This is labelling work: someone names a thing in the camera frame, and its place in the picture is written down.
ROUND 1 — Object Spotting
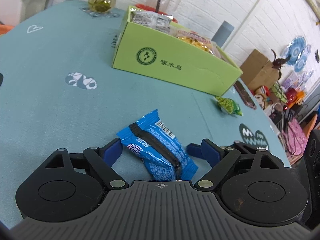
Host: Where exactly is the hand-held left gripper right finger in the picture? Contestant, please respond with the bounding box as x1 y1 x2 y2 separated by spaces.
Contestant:
194 138 285 190

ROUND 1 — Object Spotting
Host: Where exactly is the dark purple plant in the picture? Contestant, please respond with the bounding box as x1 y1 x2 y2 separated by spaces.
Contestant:
271 49 292 78

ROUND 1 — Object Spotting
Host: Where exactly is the brown cardboard box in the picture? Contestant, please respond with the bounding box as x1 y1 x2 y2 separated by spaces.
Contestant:
240 49 281 92

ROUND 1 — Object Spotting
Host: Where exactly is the yellow chips packet red label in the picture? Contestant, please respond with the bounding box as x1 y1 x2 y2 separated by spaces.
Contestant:
175 28 218 56

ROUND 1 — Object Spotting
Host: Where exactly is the colourful stuffed toy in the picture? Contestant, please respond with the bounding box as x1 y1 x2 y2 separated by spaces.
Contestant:
254 86 270 109

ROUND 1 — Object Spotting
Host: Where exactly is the large blue round wall decoration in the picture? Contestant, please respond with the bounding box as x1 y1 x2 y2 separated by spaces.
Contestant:
283 36 306 65

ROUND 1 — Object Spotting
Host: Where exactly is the blue snack packet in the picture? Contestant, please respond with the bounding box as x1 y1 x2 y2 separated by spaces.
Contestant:
116 109 199 182

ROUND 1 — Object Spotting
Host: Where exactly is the small green pea packet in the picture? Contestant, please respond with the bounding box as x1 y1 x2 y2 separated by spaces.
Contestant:
214 96 243 117

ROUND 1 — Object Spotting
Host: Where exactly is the smartphone with red case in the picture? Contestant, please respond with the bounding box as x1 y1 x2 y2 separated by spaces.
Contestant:
233 79 258 110

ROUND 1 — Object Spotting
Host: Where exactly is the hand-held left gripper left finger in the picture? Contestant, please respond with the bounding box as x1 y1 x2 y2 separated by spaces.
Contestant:
44 137 128 190

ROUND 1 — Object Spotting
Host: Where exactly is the pink patterned bag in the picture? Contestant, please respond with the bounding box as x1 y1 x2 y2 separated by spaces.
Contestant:
281 118 308 156

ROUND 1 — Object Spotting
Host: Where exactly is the white wall pipe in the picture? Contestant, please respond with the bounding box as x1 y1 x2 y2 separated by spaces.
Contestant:
239 0 276 32

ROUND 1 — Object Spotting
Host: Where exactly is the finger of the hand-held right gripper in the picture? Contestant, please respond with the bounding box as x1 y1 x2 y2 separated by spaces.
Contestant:
186 141 253 158

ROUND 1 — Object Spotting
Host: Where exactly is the silver foil snack packet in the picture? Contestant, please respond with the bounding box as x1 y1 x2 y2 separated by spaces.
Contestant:
129 7 174 34

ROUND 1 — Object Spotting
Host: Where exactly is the teal printed tablecloth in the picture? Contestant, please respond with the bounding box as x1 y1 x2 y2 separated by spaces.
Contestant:
0 0 292 230

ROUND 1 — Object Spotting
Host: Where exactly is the medium blue round wall decoration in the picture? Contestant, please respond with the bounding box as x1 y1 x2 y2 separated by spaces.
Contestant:
294 45 312 73

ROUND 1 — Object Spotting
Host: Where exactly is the light green cardboard box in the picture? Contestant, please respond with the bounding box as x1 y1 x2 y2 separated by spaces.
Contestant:
111 5 243 97

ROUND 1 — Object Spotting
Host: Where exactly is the grey cylindrical bottle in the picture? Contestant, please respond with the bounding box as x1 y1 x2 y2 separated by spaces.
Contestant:
211 20 235 48

